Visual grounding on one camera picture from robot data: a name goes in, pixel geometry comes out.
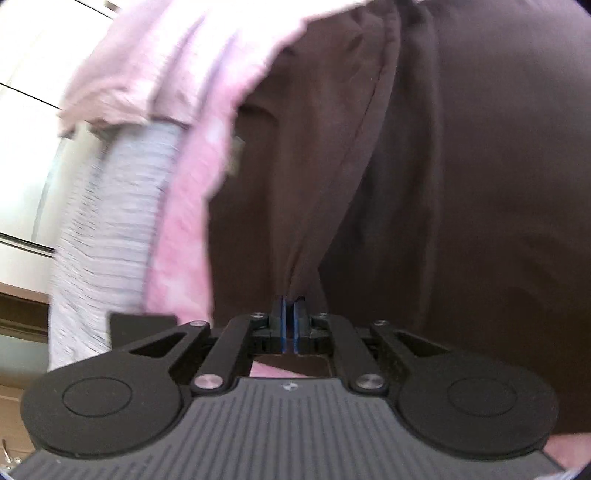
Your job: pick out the pink fluffy blanket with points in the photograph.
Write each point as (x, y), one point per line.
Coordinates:
(189, 221)

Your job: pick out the folded lilac blanket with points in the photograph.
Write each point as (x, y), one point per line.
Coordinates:
(161, 69)

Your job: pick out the wooden cabinet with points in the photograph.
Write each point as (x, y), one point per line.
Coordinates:
(18, 369)

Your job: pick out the grey striped bedsheet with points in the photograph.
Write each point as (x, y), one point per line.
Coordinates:
(115, 230)

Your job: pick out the dark brown pants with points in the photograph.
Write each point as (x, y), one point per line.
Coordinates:
(438, 184)

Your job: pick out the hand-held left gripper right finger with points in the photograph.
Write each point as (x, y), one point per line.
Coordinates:
(298, 325)

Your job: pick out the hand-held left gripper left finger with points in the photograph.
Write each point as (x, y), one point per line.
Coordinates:
(278, 325)

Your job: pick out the white wardrobe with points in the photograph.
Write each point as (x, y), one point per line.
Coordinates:
(27, 138)

